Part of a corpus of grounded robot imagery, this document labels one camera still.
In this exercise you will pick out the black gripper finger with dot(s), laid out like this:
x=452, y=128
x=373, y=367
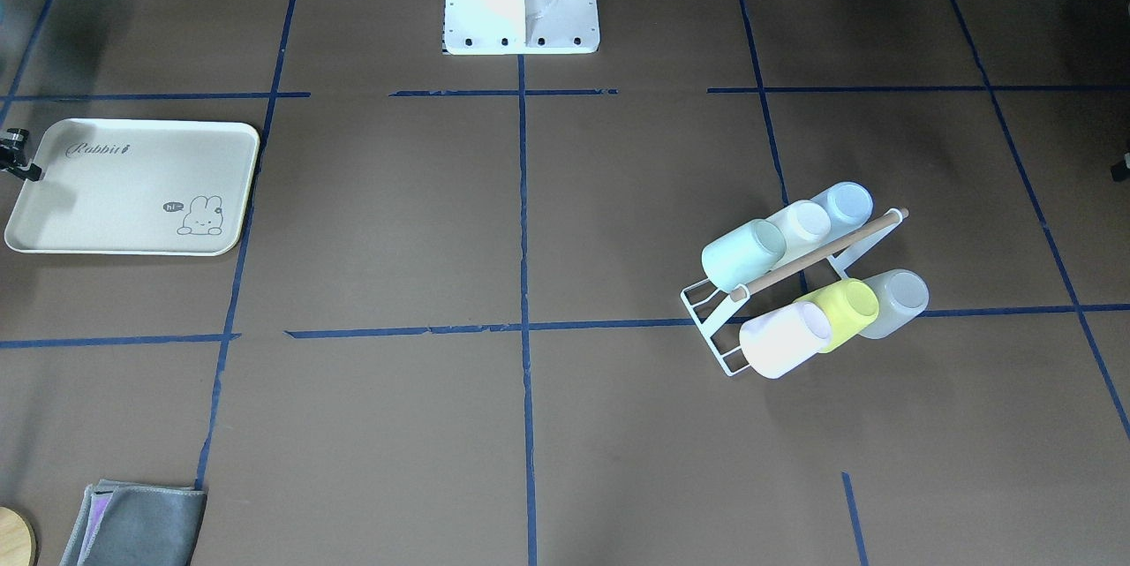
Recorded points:
x=13, y=156

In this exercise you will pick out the beige rabbit tray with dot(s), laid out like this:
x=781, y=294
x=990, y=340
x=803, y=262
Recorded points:
x=136, y=187

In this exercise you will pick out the green cup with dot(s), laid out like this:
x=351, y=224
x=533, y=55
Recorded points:
x=743, y=254

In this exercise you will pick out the pink cup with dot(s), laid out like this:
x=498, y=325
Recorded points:
x=777, y=342

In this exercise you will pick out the white cup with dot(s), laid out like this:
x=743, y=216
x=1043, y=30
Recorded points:
x=804, y=225

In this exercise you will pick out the light blue cup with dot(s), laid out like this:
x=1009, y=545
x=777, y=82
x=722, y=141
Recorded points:
x=849, y=206

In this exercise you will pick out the yellow cup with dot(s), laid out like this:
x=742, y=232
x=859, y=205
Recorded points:
x=849, y=304

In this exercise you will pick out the grey cup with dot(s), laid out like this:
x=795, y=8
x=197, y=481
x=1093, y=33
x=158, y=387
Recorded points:
x=902, y=295

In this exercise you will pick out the grey folded cloth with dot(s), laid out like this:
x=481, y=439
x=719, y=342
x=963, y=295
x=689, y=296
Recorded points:
x=130, y=523

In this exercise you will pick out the wooden mug tree stand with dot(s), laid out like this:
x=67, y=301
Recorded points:
x=18, y=539

